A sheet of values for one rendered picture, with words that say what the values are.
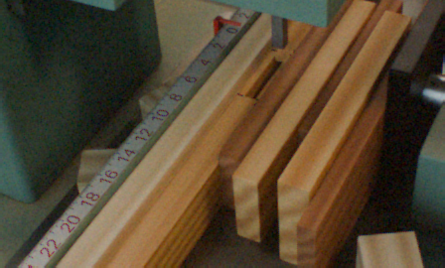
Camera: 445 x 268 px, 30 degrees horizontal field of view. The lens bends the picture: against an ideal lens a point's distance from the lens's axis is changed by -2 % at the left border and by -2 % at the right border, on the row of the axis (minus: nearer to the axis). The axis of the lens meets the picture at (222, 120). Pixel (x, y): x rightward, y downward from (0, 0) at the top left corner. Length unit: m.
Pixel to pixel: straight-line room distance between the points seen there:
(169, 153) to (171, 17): 0.39
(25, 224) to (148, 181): 0.22
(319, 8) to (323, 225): 0.14
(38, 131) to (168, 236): 0.22
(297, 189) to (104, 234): 0.11
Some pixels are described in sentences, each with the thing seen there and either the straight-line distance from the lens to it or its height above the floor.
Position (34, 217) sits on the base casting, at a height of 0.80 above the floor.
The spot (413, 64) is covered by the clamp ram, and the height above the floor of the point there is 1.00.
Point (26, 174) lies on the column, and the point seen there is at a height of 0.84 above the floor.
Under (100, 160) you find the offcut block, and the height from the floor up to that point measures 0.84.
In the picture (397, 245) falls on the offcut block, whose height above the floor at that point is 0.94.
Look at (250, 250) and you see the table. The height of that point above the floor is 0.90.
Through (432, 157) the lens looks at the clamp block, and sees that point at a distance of 0.50.
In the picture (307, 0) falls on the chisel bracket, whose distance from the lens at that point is 0.51.
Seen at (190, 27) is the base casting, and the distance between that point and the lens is 0.87.
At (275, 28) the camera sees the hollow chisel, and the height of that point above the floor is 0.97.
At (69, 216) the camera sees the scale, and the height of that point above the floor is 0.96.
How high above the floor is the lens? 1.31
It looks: 42 degrees down
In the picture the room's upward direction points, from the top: 5 degrees counter-clockwise
